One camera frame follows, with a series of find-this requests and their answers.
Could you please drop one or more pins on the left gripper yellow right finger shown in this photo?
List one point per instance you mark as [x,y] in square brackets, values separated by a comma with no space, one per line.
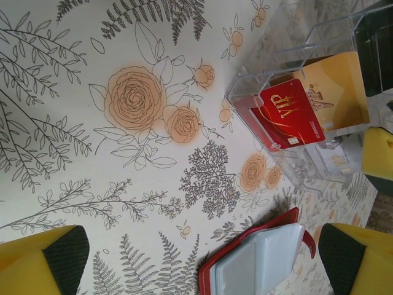
[365,264]

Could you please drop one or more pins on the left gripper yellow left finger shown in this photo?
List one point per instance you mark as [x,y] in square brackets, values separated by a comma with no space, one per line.
[27,264]

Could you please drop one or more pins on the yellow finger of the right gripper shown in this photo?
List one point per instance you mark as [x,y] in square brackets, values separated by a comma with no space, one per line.
[379,153]

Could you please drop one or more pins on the red leather card holder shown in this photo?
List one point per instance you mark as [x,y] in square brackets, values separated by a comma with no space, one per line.
[251,264]

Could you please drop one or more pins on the clear acrylic card stand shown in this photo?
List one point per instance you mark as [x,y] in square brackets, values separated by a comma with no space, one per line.
[245,92]

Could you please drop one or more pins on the white VIP card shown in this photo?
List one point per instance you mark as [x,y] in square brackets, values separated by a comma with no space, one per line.
[334,159]

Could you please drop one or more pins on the gold VIP card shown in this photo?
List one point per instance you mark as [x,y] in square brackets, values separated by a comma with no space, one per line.
[340,92]

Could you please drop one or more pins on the red VIP card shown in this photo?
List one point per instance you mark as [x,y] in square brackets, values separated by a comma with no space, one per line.
[285,120]

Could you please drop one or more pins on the black card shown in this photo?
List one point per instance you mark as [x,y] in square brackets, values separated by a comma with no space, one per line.
[377,52]

